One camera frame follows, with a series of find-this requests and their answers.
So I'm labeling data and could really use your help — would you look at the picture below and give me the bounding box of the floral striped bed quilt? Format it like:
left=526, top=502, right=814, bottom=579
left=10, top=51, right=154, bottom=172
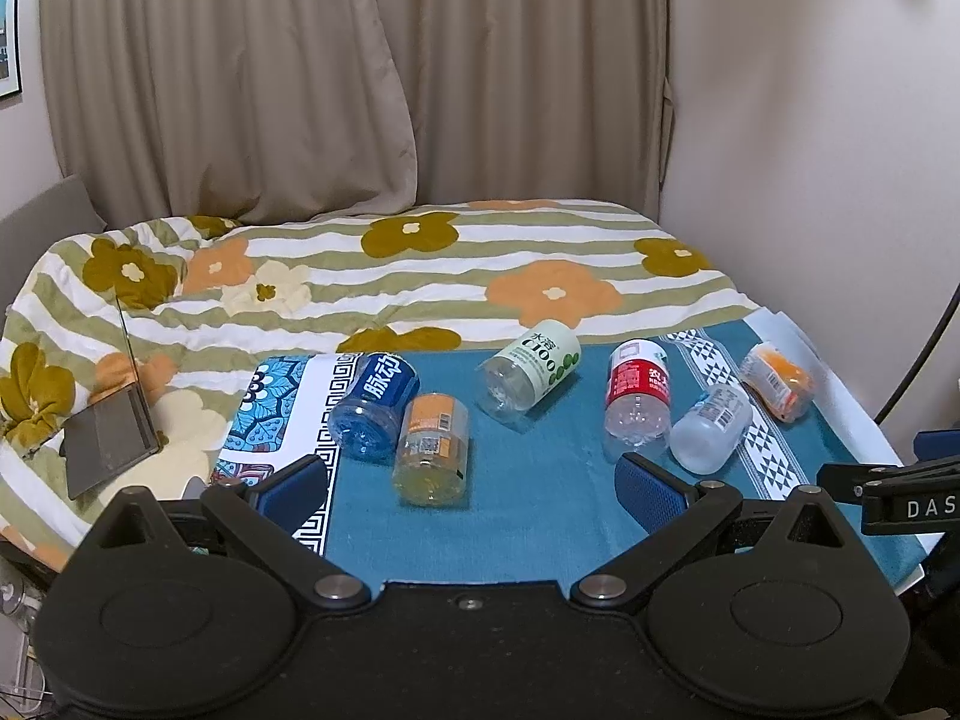
left=2, top=199, right=754, bottom=569

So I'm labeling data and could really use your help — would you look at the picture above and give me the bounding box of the red label cut bottle cup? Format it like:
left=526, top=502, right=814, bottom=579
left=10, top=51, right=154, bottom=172
left=604, top=340, right=672, bottom=463

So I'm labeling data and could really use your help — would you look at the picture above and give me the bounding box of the white label cut bottle cup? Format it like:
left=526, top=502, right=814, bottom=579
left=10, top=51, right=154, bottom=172
left=669, top=383, right=754, bottom=476

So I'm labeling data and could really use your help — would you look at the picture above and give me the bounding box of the framed wall picture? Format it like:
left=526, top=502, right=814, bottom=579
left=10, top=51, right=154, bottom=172
left=0, top=0, right=21, bottom=99

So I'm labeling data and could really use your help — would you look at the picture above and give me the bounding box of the grey headboard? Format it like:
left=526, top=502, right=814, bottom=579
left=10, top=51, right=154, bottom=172
left=0, top=176, right=106, bottom=310

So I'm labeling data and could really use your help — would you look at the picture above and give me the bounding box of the orange label cut bottle cup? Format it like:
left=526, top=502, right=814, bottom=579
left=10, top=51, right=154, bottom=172
left=392, top=394, right=470, bottom=507

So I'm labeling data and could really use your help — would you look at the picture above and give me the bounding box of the blue label cut bottle cup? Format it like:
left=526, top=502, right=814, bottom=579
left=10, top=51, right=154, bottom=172
left=329, top=353, right=420, bottom=463

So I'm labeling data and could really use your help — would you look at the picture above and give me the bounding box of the beige curtain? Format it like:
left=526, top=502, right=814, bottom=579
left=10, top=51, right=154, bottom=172
left=39, top=0, right=672, bottom=226

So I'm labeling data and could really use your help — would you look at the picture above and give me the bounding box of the black cable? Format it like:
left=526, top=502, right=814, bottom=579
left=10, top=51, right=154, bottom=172
left=872, top=297, right=960, bottom=426

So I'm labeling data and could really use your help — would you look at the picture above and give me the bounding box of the green white label bottle cup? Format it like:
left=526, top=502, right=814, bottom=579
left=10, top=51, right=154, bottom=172
left=478, top=319, right=583, bottom=421

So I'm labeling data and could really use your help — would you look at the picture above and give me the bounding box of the orange bottle cup far right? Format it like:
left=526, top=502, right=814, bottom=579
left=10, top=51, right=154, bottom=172
left=739, top=341, right=815, bottom=424

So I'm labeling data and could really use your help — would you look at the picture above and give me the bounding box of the grey laptop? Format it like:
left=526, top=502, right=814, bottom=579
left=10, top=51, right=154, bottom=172
left=60, top=301, right=160, bottom=500

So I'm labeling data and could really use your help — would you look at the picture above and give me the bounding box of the teal patterned mat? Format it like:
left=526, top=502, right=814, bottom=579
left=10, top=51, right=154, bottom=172
left=213, top=317, right=942, bottom=593

